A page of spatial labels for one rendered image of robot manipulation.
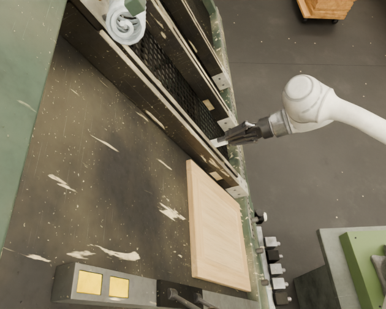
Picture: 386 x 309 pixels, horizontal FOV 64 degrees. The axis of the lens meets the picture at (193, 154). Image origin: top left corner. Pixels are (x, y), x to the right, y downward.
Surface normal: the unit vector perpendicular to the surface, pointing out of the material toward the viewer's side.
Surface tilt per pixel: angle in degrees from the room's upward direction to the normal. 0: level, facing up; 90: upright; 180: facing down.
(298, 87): 40
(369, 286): 1
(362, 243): 1
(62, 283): 32
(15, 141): 58
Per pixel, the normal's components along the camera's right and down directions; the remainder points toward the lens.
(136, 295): 0.89, -0.27
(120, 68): 0.06, 0.86
